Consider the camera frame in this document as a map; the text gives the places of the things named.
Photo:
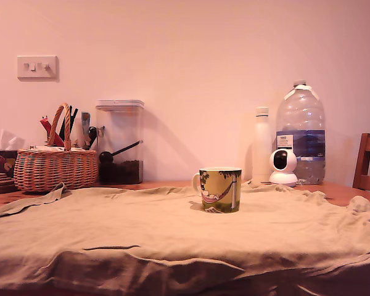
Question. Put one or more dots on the black scissors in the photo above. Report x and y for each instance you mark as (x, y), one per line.
(93, 132)

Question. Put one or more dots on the black kitchen tool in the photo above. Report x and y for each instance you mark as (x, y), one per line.
(74, 114)

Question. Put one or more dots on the red kitchen tool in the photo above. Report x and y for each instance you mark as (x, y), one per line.
(47, 124)

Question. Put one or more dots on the wooden chair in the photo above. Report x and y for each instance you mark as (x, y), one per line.
(362, 160)

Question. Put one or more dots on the patterned tissue box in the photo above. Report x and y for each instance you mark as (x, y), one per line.
(0, 161)

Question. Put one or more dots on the white light switch plate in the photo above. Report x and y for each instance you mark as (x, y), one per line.
(37, 74)

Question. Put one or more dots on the white paper sheet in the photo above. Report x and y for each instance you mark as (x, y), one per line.
(56, 148)

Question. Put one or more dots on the beige cloth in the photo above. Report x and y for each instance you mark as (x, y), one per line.
(142, 240)

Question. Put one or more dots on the cartoon print coffee mug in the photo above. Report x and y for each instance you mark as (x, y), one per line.
(225, 191)

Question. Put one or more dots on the black coffee scoop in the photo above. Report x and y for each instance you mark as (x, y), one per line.
(105, 157)

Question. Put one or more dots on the large clear water bottle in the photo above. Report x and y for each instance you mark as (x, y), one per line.
(301, 123)

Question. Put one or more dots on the small white round camera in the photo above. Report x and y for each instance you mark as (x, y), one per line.
(283, 179)

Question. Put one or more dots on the white insulated bottle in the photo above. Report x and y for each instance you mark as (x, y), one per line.
(262, 148)

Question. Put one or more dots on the blue kitchen tool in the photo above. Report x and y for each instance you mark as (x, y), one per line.
(85, 119)

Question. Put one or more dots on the clear coffee bean container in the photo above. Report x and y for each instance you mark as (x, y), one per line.
(121, 129)

